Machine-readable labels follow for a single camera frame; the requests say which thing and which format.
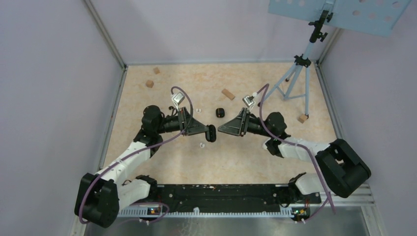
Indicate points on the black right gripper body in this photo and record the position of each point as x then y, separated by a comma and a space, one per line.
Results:
249, 124

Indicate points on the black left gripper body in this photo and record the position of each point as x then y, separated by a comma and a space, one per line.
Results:
177, 124

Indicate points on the black oval charging case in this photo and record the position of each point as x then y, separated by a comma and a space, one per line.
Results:
211, 135

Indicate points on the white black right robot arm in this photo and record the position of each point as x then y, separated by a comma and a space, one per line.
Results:
341, 170

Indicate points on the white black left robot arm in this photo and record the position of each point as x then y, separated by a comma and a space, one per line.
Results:
103, 194

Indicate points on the black case with gold band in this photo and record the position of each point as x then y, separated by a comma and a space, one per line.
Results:
220, 112

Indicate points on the long wooden block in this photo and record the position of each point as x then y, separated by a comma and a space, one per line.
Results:
228, 94

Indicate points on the wooden cube left side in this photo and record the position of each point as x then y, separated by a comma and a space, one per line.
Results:
149, 83

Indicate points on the wooden block under tripod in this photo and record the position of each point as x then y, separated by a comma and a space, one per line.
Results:
303, 118

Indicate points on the light blue tripod stand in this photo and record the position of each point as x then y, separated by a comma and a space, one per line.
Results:
287, 82

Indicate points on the light blue perforated panel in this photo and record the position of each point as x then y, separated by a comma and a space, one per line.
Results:
375, 17

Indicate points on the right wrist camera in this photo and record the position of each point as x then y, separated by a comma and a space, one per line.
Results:
249, 101

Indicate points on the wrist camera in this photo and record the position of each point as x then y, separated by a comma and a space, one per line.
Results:
176, 99
249, 101

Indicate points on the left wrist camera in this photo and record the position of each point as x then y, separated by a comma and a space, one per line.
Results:
176, 99

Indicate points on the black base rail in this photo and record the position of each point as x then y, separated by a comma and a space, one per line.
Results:
228, 198

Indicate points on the white slotted cable duct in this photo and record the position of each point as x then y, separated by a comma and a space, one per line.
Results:
143, 212

